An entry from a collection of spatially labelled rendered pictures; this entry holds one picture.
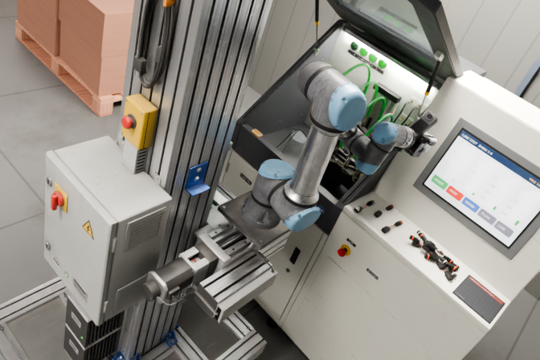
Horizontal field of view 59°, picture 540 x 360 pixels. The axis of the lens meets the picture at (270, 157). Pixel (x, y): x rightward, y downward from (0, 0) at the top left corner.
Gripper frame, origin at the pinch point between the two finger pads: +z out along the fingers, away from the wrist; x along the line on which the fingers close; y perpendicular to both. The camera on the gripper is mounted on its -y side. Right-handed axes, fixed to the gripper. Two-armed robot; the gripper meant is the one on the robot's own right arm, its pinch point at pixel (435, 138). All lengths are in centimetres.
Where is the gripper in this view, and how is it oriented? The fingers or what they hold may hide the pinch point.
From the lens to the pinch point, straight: 188.8
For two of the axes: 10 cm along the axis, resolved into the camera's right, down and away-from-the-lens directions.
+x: 5.1, 6.3, -5.9
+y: -4.9, 7.7, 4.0
